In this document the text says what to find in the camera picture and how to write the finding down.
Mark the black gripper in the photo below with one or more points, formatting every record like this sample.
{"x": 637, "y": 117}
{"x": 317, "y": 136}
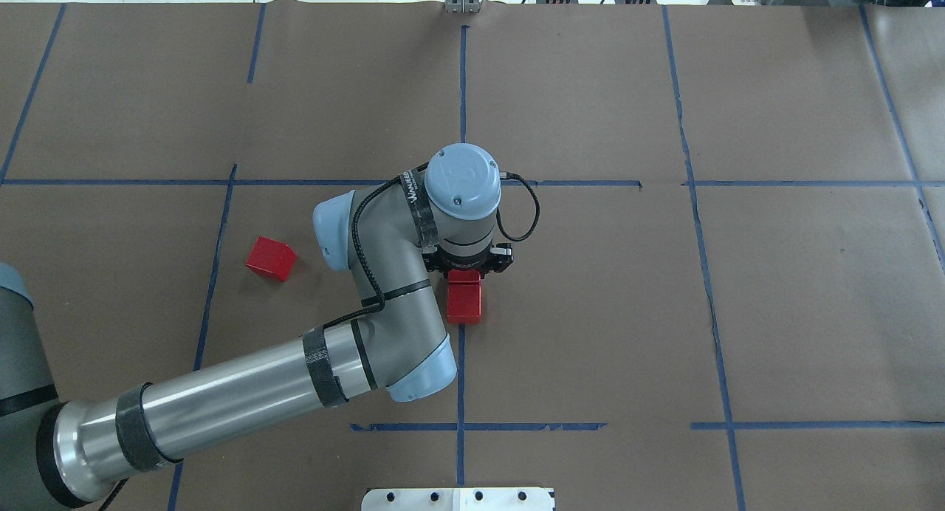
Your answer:
{"x": 464, "y": 260}

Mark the red block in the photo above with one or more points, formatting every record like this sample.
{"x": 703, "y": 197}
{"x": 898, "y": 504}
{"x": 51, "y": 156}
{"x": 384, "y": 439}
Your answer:
{"x": 464, "y": 277}
{"x": 271, "y": 259}
{"x": 464, "y": 304}

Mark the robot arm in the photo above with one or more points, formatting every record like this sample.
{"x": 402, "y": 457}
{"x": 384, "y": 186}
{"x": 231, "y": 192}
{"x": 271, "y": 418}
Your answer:
{"x": 62, "y": 455}

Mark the white metal base plate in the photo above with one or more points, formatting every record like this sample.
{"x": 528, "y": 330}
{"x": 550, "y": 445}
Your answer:
{"x": 460, "y": 498}

